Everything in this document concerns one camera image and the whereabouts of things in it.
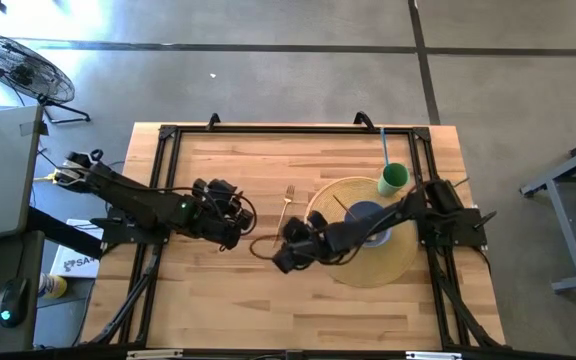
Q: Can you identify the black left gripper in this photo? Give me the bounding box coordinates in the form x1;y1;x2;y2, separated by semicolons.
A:
192;177;257;253

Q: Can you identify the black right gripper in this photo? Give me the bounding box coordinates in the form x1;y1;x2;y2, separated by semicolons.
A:
271;209;330;276

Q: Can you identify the gold fork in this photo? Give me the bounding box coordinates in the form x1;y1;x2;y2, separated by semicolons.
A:
271;183;297;250

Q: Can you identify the blue bowl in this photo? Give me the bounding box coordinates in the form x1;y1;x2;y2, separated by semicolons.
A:
343;199;394;249

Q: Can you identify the green mug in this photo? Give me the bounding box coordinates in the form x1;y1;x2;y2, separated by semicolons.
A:
376;161;412;198

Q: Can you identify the blue drinking straw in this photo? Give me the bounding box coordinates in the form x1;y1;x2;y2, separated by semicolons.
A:
379;127;391;168

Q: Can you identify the round woven straw placemat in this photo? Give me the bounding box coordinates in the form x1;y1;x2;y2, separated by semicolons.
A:
303;175;420;290

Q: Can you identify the white printed cardboard box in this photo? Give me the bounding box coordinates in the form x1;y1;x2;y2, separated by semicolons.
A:
49;218;104;280

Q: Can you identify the yellow and white bottle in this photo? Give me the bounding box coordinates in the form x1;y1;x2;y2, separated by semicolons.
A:
37;272;68;300

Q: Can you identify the black computer mouse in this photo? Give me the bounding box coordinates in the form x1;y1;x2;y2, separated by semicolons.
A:
0;276;30;330

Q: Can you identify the black floor fan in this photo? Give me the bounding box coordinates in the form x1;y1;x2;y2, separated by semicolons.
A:
0;32;92;125

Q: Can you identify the black right arm cable loop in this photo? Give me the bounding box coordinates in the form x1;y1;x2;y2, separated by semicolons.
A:
248;233;290;262

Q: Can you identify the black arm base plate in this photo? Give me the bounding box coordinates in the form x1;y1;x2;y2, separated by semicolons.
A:
90;217;169;246
416;207;489;250

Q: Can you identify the black aluminium table frame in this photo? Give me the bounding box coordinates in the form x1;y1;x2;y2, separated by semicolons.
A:
87;123;507;351

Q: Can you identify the silver metal bracket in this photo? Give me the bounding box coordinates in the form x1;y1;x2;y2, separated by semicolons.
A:
405;350;463;360
126;349;184;360

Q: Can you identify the grey metal table frame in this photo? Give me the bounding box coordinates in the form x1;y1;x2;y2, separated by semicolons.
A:
519;127;576;294

